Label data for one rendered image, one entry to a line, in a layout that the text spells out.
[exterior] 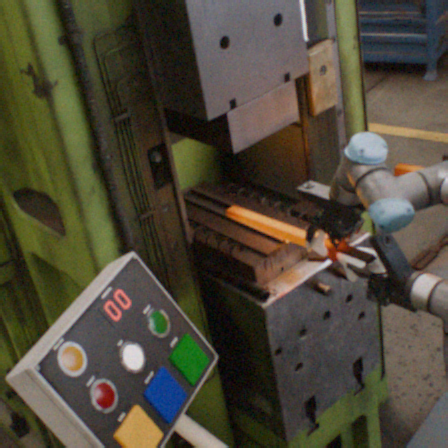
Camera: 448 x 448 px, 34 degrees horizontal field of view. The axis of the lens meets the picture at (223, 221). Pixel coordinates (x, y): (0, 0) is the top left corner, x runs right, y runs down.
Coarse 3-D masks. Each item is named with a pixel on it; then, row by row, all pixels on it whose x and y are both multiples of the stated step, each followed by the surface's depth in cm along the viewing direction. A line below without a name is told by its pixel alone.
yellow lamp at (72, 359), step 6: (66, 348) 124; (72, 348) 125; (66, 354) 124; (72, 354) 125; (78, 354) 126; (66, 360) 124; (72, 360) 124; (78, 360) 125; (66, 366) 123; (72, 366) 124; (78, 366) 125
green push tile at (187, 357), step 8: (184, 336) 145; (184, 344) 144; (192, 344) 145; (176, 352) 141; (184, 352) 143; (192, 352) 144; (200, 352) 146; (176, 360) 141; (184, 360) 142; (192, 360) 144; (200, 360) 145; (208, 360) 147; (176, 368) 141; (184, 368) 141; (192, 368) 143; (200, 368) 144; (184, 376) 141; (192, 376) 142; (192, 384) 142
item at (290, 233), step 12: (240, 216) 188; (252, 216) 186; (264, 216) 184; (264, 228) 182; (276, 228) 178; (288, 228) 177; (288, 240) 176; (300, 240) 173; (336, 252) 165; (348, 252) 162; (360, 252) 161
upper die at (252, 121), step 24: (264, 96) 159; (288, 96) 163; (168, 120) 172; (192, 120) 164; (216, 120) 157; (240, 120) 156; (264, 120) 161; (288, 120) 166; (216, 144) 161; (240, 144) 158
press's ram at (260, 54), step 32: (160, 0) 144; (192, 0) 139; (224, 0) 144; (256, 0) 149; (288, 0) 155; (160, 32) 149; (192, 32) 141; (224, 32) 146; (256, 32) 152; (288, 32) 158; (160, 64) 154; (192, 64) 146; (224, 64) 149; (256, 64) 154; (288, 64) 161; (192, 96) 151; (224, 96) 151; (256, 96) 157
